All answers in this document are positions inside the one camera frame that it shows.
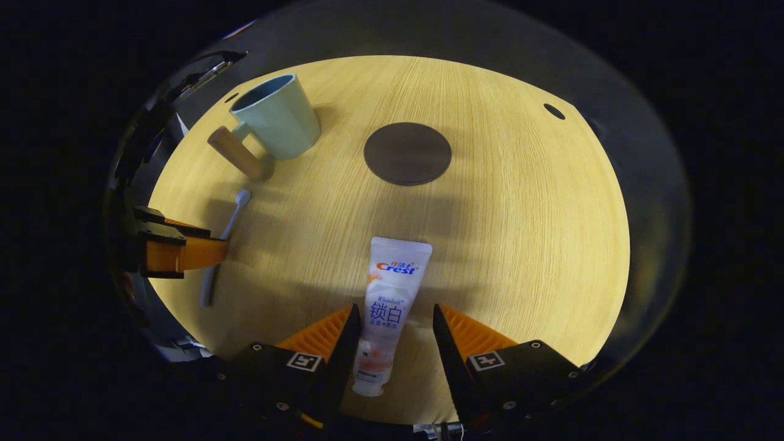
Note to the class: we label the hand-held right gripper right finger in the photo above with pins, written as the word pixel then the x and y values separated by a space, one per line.
pixel 453 367

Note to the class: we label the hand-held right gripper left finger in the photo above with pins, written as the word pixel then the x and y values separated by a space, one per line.
pixel 334 373

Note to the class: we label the dark round coaster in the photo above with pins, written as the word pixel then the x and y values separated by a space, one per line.
pixel 407 153

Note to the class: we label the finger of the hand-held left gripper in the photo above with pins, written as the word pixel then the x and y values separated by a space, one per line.
pixel 196 254
pixel 153 215

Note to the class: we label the white toothpaste tube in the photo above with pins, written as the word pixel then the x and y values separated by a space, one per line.
pixel 392 294

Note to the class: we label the white toothbrush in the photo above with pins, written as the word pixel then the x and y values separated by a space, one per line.
pixel 229 223

